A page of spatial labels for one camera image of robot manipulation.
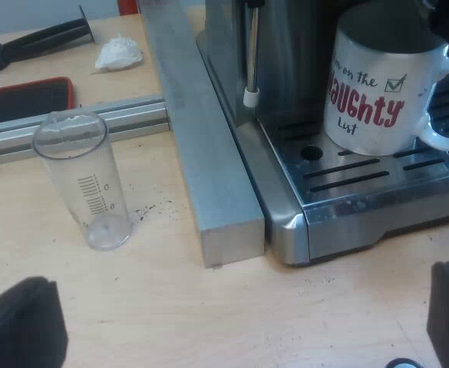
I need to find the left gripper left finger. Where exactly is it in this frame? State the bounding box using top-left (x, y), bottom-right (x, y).
top-left (0, 275), bottom-right (71, 368)

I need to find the white mug red black print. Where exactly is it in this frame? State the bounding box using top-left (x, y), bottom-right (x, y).
top-left (322, 5), bottom-right (449, 157)

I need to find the steel espresso machine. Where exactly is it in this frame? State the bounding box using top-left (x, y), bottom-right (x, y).
top-left (195, 0), bottom-right (449, 268)

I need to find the blue tamper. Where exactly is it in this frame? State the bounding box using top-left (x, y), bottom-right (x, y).
top-left (385, 357), bottom-right (421, 368)

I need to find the clear measuring glass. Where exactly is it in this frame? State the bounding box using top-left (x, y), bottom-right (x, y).
top-left (31, 110), bottom-right (134, 251)

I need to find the black case with red edge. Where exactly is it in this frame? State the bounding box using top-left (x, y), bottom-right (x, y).
top-left (0, 76), bottom-right (76, 127)

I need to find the metal block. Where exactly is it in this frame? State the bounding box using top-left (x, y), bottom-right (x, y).
top-left (139, 0), bottom-right (266, 269)

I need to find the crumpled white tissue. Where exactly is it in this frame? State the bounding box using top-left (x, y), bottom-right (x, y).
top-left (93, 32), bottom-right (144, 73)

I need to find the aluminium rail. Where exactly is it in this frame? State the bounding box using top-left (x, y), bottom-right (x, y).
top-left (0, 97), bottom-right (171, 170)

